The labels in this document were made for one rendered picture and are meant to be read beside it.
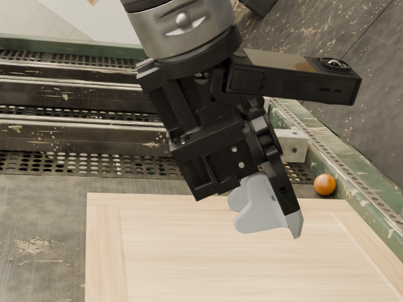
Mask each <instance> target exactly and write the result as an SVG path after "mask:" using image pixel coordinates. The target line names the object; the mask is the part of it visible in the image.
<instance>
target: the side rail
mask: <svg viewBox="0 0 403 302"><path fill-rule="evenodd" d="M0 49H10V50H25V51H33V52H48V53H63V54H72V55H87V56H102V57H110V58H125V59H141V60H147V59H149V58H150V57H148V56H146V53H145V51H144V49H143V47H142V45H141V44H127V43H113V42H105V41H91V40H77V39H69V38H55V37H41V36H33V35H19V34H5V33H0Z"/></svg>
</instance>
